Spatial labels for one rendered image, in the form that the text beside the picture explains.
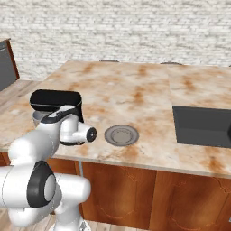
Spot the black stand mixer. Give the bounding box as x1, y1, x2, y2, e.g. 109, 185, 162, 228
29, 88, 86, 147

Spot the grey mixer bowl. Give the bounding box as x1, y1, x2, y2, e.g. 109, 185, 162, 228
32, 110, 51, 128

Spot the grey round plate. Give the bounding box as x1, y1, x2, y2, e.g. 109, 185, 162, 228
104, 124, 141, 148

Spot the brown wooden cupboard door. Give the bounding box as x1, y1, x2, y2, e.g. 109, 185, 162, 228
80, 162, 158, 231
148, 171, 231, 231
46, 157, 82, 218

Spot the dark grey sink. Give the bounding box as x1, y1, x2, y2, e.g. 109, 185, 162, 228
171, 105, 231, 149

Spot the grey appliance with wooden frame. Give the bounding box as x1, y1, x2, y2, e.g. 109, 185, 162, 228
0, 38, 21, 93

